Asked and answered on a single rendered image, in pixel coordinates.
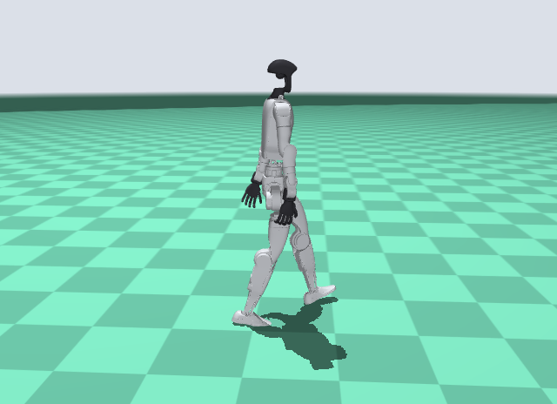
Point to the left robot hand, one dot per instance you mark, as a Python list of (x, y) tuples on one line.
[(253, 190)]

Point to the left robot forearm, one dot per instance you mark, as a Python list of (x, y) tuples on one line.
[(260, 169)]

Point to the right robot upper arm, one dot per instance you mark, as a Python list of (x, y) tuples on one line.
[(282, 113)]

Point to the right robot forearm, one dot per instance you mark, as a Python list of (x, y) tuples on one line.
[(288, 166)]

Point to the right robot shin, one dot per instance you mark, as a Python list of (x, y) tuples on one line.
[(261, 274)]

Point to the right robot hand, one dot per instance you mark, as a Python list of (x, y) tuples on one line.
[(287, 209)]

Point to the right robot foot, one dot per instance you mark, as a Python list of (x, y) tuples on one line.
[(254, 320)]

